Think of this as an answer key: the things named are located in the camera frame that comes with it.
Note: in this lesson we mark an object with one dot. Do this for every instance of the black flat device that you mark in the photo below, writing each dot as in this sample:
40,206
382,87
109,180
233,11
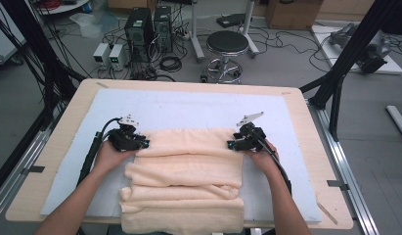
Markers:
230,20

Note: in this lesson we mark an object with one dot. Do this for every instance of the wooden table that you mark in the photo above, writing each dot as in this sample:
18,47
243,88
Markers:
322,156

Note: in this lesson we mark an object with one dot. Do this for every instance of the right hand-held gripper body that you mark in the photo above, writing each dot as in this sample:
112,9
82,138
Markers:
250,138

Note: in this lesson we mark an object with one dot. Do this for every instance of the cream towel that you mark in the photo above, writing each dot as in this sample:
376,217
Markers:
185,182

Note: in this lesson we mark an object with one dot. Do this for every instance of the white floor board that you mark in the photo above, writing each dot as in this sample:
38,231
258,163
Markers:
325,45

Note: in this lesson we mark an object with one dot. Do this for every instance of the black machine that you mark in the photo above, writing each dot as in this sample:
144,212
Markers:
373,58

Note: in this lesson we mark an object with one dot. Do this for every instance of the round white table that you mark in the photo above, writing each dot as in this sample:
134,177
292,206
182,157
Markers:
68,7

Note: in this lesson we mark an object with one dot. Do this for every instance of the large black computer tower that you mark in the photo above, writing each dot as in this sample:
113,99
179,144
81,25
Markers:
138,32

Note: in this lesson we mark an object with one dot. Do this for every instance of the aluminium rail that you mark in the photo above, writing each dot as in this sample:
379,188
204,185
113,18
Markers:
16,182
348,169

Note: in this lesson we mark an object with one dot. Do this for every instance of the white tube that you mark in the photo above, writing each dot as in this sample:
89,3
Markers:
397,120

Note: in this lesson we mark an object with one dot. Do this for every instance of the clear plastic bag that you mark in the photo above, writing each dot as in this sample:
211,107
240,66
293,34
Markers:
91,24

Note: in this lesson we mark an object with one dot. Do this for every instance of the black tape strip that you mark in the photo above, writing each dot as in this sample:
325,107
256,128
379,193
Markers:
337,184
34,169

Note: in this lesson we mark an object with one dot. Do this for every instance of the black metal frame strut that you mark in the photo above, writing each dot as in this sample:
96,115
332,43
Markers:
348,55

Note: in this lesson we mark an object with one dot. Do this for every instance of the white foam mat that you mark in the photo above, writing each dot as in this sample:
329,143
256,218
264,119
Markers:
195,107

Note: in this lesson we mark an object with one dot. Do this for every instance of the white desk leg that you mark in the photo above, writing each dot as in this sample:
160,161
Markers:
196,36
249,29

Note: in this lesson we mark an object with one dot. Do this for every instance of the person's right hand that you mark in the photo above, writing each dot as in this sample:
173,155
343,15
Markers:
265,160

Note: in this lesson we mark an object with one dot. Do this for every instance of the grey machine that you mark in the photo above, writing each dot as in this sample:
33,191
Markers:
342,34

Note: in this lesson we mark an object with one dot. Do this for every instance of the slim black computer tower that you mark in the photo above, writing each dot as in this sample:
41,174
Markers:
163,27

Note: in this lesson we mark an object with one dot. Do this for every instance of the black round stool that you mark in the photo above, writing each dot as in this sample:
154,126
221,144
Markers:
227,41

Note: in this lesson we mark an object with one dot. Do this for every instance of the cardboard box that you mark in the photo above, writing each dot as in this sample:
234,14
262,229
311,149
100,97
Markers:
293,14

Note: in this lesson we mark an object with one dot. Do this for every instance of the white power supply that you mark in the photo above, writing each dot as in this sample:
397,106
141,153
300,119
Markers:
101,55
117,57

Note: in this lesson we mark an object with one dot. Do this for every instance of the white power strip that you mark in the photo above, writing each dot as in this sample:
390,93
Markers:
185,35

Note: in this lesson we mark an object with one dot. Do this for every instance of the person's left hand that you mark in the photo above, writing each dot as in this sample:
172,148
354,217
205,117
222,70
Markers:
107,160

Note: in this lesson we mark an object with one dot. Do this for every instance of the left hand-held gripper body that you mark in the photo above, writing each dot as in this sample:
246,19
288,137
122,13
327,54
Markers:
123,140

